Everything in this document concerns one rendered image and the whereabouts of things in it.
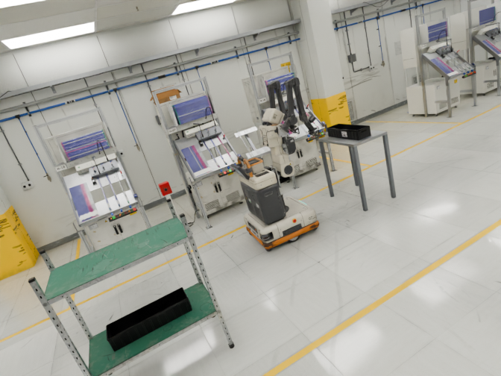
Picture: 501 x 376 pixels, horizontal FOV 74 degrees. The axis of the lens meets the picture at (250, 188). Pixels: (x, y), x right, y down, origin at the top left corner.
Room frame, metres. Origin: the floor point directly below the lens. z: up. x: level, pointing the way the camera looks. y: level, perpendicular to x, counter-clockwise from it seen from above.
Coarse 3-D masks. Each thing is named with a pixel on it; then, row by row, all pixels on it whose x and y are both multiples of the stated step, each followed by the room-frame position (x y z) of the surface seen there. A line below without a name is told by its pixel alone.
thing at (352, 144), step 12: (372, 132) 3.60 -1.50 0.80; (384, 132) 3.46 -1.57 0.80; (336, 144) 3.65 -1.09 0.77; (348, 144) 3.43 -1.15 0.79; (360, 144) 3.37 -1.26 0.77; (384, 144) 3.48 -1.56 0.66; (324, 156) 3.99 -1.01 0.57; (324, 168) 4.01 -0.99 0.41; (360, 168) 3.36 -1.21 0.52; (360, 180) 3.35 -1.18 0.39; (360, 192) 3.37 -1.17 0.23
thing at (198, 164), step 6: (186, 150) 4.52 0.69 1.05; (192, 150) 4.52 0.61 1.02; (198, 150) 4.52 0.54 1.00; (186, 156) 4.44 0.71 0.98; (192, 156) 4.44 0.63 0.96; (198, 156) 4.45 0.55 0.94; (192, 162) 4.37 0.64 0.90; (198, 162) 4.37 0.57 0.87; (204, 162) 4.37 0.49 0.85; (192, 168) 4.29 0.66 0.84; (198, 168) 4.30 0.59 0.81; (204, 168) 4.30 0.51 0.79; (210, 168) 4.30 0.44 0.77; (198, 174) 4.22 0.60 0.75
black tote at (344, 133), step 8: (328, 128) 3.96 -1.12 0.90; (336, 128) 3.80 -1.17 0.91; (344, 128) 3.92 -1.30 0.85; (352, 128) 3.78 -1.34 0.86; (360, 128) 3.63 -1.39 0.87; (368, 128) 3.48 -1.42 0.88; (336, 136) 3.82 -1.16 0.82; (344, 136) 3.66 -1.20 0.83; (352, 136) 3.53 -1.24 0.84; (360, 136) 3.45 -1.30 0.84; (368, 136) 3.48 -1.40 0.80
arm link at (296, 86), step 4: (296, 80) 3.30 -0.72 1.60; (292, 84) 3.38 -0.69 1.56; (296, 84) 3.30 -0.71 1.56; (296, 88) 3.32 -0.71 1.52; (296, 92) 3.33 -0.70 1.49; (296, 96) 3.34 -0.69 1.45; (300, 96) 3.33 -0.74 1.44; (296, 100) 3.35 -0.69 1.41; (300, 100) 3.33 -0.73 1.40; (300, 104) 3.33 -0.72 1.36; (300, 108) 3.32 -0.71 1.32; (300, 112) 3.32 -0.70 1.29; (304, 112) 3.32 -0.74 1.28; (300, 116) 3.36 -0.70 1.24; (304, 116) 3.32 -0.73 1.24; (300, 120) 3.36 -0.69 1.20
